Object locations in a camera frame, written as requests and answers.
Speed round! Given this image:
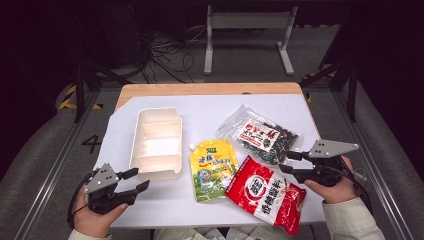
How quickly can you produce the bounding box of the black metal stand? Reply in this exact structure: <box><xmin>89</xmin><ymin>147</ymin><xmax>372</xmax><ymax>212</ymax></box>
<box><xmin>299</xmin><ymin>59</ymin><xmax>360</xmax><ymax>124</ymax></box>
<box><xmin>71</xmin><ymin>59</ymin><xmax>134</xmax><ymax>124</ymax></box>

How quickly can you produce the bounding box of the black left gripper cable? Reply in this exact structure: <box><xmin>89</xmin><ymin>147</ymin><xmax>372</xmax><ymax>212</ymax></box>
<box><xmin>66</xmin><ymin>171</ymin><xmax>98</xmax><ymax>231</ymax></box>

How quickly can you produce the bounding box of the yellow and black floor tape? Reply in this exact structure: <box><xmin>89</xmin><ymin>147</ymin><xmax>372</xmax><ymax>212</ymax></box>
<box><xmin>58</xmin><ymin>84</ymin><xmax>104</xmax><ymax>111</ymax></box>

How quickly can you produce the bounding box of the white divided plastic container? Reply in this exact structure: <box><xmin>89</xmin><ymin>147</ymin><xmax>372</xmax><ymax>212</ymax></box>
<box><xmin>128</xmin><ymin>107</ymin><xmax>184</xmax><ymax>183</ymax></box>

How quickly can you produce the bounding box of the person's left hand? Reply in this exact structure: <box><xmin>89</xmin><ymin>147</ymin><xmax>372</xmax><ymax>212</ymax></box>
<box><xmin>72</xmin><ymin>191</ymin><xmax>130</xmax><ymax>239</ymax></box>

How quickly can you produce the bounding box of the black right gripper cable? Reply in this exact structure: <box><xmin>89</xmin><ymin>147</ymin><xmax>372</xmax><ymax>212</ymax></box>
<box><xmin>336</xmin><ymin>155</ymin><xmax>373</xmax><ymax>214</ymax></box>

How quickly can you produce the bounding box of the person's light clothing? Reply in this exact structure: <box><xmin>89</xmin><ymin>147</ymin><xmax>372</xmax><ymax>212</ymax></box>
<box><xmin>153</xmin><ymin>226</ymin><xmax>284</xmax><ymax>240</ymax></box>

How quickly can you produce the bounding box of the white metal stand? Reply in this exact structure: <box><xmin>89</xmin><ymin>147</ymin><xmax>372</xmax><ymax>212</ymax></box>
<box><xmin>203</xmin><ymin>4</ymin><xmax>299</xmax><ymax>76</ymax></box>

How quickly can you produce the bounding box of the clear bag of dried seaweed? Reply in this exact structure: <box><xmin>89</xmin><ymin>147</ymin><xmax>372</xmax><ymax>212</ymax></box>
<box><xmin>216</xmin><ymin>103</ymin><xmax>301</xmax><ymax>167</ymax></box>

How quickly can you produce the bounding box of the red and white seasoning packet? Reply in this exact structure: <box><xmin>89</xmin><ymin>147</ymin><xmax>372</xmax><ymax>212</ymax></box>
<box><xmin>225</xmin><ymin>154</ymin><xmax>308</xmax><ymax>236</ymax></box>

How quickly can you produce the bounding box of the tangle of black floor cables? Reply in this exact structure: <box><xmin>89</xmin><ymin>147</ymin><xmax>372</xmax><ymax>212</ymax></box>
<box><xmin>128</xmin><ymin>24</ymin><xmax>208</xmax><ymax>84</ymax></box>

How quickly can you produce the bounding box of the person's right hand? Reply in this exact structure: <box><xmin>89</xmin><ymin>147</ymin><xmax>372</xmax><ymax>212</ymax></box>
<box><xmin>303</xmin><ymin>155</ymin><xmax>360</xmax><ymax>205</ymax></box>

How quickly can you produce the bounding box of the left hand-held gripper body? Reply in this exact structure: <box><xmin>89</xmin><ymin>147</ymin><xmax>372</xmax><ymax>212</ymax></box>
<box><xmin>83</xmin><ymin>162</ymin><xmax>137</xmax><ymax>215</ymax></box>

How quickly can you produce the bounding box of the aluminium rail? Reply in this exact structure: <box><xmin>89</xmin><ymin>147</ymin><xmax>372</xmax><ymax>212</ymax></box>
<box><xmin>333</xmin><ymin>90</ymin><xmax>416</xmax><ymax>240</ymax></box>
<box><xmin>13</xmin><ymin>89</ymin><xmax>101</xmax><ymax>240</ymax></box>

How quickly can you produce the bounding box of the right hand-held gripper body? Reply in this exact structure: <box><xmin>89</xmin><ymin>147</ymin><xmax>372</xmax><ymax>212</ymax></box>
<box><xmin>305</xmin><ymin>139</ymin><xmax>361</xmax><ymax>188</ymax></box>

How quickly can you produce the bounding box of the yellow spouted seasoning pouch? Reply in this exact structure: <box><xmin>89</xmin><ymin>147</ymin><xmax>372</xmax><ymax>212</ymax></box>
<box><xmin>189</xmin><ymin>139</ymin><xmax>240</xmax><ymax>204</ymax></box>

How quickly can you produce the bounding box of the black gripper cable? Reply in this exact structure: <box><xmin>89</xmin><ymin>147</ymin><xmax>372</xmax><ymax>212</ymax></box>
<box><xmin>66</xmin><ymin>171</ymin><xmax>98</xmax><ymax>231</ymax></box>
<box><xmin>336</xmin><ymin>155</ymin><xmax>373</xmax><ymax>214</ymax></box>

